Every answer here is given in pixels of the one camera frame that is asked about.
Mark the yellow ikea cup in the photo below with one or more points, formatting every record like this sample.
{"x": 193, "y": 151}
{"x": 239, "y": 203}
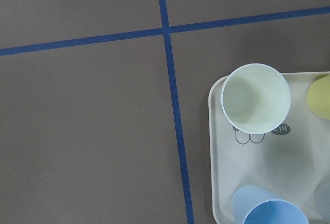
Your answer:
{"x": 318, "y": 97}

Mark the grey ikea cup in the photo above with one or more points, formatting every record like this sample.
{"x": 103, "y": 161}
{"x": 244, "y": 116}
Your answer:
{"x": 322, "y": 200}

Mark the cream serving tray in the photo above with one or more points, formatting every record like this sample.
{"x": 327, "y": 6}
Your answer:
{"x": 291, "y": 161}

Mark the light blue ikea cup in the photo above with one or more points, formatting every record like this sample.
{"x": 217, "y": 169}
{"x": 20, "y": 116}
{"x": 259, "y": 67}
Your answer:
{"x": 254, "y": 204}

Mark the white ikea cup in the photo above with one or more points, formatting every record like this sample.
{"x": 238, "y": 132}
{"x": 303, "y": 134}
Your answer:
{"x": 255, "y": 98}

